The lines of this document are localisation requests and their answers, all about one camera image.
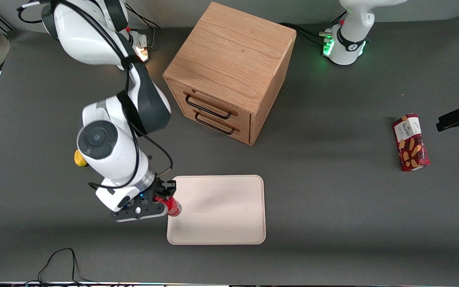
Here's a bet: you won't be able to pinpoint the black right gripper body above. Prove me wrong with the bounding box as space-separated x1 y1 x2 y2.
112 183 163 223

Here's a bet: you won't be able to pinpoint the red coke bottle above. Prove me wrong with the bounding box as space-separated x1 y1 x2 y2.
153 195 183 217

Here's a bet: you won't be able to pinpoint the beige plastic tray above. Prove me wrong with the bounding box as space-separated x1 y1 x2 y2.
167 175 266 245

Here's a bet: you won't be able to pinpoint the red shortbread biscuit box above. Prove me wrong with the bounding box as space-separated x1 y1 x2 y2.
392 113 431 172

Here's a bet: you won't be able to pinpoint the wooden drawer front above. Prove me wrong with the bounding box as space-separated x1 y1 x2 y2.
173 102 251 145
167 81 252 130

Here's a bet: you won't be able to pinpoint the wooden drawer cabinet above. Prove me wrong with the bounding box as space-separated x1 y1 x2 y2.
163 1 297 146

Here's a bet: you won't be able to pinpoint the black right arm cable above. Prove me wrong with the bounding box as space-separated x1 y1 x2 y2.
16 0 174 190

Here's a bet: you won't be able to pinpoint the black metal drawer handle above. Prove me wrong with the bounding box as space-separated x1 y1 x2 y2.
183 91 239 120
192 108 241 135

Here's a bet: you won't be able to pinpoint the thin black looped cable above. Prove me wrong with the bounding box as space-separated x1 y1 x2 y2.
25 248 96 286

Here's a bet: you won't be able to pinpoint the black right arm base cables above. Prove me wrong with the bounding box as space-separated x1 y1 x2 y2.
125 4 163 50

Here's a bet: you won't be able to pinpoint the black arm base cables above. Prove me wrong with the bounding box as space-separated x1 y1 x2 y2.
279 11 347 45
125 4 163 50

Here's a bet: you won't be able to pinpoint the black left arm base cables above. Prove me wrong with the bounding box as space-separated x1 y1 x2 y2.
279 11 347 45

